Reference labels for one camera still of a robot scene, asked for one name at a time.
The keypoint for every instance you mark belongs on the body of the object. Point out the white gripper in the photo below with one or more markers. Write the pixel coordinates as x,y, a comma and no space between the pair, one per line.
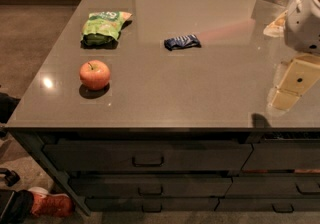
304,23

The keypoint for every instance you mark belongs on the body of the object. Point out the blue rxbar blueberry bar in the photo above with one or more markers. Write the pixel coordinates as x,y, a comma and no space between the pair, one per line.
182,42

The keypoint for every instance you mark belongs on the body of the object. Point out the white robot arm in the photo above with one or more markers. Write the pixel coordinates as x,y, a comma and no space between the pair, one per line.
299,24

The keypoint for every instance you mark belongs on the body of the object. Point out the green rice chip bag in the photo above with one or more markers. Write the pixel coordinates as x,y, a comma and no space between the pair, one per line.
103,27

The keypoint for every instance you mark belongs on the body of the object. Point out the dark bag at left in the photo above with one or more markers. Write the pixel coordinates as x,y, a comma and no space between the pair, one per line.
7,106

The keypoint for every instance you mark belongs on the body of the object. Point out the top right drawer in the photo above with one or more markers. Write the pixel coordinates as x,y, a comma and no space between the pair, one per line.
284,156

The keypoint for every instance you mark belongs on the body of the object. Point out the drawer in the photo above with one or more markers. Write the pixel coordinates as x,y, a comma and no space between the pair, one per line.
152,205
121,186
268,205
147,156
284,156
274,187

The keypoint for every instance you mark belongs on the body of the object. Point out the middle right drawer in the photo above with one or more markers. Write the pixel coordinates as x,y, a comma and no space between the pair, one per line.
274,187

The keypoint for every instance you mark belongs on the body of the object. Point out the bottom right drawer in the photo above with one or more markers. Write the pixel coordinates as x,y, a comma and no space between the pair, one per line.
268,205

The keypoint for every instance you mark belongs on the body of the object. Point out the red apple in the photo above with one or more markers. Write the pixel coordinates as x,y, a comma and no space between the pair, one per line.
95,75

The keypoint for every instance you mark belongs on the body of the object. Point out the bottom left drawer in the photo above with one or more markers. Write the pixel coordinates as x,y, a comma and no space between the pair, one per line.
152,205

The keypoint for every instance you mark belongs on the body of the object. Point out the middle left drawer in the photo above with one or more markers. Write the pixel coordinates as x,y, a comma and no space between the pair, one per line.
121,186

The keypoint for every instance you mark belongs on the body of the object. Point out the top left drawer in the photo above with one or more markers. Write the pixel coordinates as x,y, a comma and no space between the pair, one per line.
147,156

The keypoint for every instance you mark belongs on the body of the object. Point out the red sneaker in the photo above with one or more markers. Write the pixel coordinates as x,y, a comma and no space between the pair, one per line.
47,204

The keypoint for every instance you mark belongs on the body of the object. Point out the black object on floor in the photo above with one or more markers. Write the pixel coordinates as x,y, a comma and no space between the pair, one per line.
10,176

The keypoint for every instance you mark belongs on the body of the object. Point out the black trouser leg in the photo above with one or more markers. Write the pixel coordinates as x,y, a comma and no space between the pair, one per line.
15,206

